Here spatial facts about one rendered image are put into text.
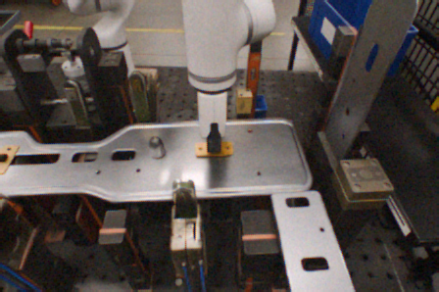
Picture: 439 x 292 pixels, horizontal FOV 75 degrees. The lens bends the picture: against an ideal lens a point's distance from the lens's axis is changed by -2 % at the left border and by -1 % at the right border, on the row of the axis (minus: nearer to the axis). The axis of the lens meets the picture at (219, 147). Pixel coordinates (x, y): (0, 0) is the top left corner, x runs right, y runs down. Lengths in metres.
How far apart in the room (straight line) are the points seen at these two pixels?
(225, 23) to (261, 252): 0.38
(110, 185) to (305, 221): 0.39
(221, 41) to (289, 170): 0.31
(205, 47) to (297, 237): 0.35
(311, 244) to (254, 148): 0.24
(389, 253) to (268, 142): 0.49
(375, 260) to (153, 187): 0.63
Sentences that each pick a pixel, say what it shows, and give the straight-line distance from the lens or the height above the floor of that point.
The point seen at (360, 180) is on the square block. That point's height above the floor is 1.06.
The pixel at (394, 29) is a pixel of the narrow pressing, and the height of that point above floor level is 1.29.
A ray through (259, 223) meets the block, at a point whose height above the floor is 0.98.
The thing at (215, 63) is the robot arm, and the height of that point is 1.24.
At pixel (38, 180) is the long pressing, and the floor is 1.00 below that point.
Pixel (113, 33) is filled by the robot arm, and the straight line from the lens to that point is 1.13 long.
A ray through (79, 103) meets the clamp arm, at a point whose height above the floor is 1.05.
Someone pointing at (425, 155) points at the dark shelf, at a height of 1.03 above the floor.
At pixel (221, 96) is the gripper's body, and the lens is 0.50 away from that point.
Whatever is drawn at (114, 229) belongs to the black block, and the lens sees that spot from 0.58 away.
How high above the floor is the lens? 1.48
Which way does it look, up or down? 47 degrees down
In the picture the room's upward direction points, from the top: straight up
